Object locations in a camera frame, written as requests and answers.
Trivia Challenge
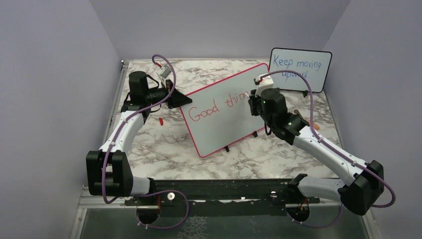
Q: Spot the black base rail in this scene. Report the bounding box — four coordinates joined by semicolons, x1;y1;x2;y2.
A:
124;179;339;217

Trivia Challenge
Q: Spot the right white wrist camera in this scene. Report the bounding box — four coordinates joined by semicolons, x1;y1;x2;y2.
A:
254;76;274;97

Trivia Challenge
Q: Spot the red framed whiteboard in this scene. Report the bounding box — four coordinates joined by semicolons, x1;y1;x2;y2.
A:
181;63;269;157

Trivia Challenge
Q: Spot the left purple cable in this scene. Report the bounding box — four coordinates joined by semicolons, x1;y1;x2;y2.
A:
101;54;190;231

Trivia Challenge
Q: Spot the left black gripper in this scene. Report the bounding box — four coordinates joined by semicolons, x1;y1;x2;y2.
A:
145;79;193;110

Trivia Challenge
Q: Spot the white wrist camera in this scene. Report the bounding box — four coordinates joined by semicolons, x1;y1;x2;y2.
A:
158;65;172;82
254;76;274;97

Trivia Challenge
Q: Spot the black framed whiteboard with writing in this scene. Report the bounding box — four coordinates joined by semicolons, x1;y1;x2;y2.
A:
269;48;332;93

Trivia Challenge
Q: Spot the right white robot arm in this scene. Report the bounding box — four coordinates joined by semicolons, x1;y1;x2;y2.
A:
248;88;384;216

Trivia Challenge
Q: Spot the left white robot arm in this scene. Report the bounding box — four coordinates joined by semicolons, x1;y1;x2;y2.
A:
86;71;192;205

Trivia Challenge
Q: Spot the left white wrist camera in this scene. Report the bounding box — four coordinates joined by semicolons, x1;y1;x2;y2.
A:
158;65;172;82

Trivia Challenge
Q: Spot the purple cable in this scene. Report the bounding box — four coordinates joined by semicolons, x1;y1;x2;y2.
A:
101;54;190;231
254;70;396;228

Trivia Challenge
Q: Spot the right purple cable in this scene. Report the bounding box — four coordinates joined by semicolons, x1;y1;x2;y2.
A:
254;70;396;228

